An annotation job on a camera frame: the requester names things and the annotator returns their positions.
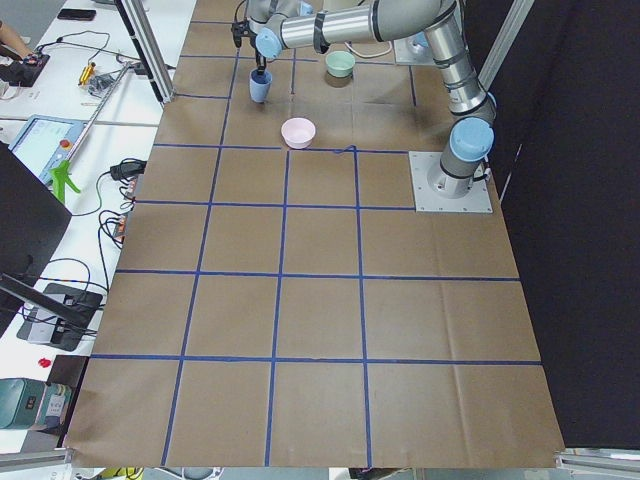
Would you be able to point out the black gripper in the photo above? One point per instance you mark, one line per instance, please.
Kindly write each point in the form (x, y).
(260, 62)

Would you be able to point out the blue cup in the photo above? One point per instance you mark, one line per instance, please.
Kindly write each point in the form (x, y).
(259, 85)

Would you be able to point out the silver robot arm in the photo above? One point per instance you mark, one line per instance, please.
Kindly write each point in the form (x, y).
(272, 27)

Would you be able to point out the green bowl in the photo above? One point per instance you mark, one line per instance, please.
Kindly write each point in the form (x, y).
(340, 64)

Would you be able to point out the pink bowl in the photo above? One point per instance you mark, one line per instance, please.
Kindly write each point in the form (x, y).
(298, 132)

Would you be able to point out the black power adapter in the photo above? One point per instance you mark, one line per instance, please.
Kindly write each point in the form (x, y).
(127, 168)

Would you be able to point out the yellow screwdriver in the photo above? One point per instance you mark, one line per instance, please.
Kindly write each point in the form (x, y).
(86, 74)

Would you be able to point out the black smartphone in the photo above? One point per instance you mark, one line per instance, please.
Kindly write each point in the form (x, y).
(73, 14)

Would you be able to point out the teach pendant tablet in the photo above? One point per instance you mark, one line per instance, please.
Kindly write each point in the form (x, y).
(44, 141)

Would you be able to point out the green plastic clamp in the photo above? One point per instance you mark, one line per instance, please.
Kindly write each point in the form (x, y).
(60, 177)

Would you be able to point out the brown paper table cover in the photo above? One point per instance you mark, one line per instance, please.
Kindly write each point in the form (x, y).
(290, 307)

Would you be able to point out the black monitor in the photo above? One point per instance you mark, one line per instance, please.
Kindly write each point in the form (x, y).
(33, 221)

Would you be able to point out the grey docking hub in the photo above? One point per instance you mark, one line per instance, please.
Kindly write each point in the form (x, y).
(65, 327)

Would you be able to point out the green label printer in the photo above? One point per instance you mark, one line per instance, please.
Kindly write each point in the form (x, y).
(29, 404)

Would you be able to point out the aluminium frame post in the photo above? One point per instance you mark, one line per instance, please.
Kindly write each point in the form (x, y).
(140, 32)

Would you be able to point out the square metal base plate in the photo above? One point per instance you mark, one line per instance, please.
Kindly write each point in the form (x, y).
(436, 192)

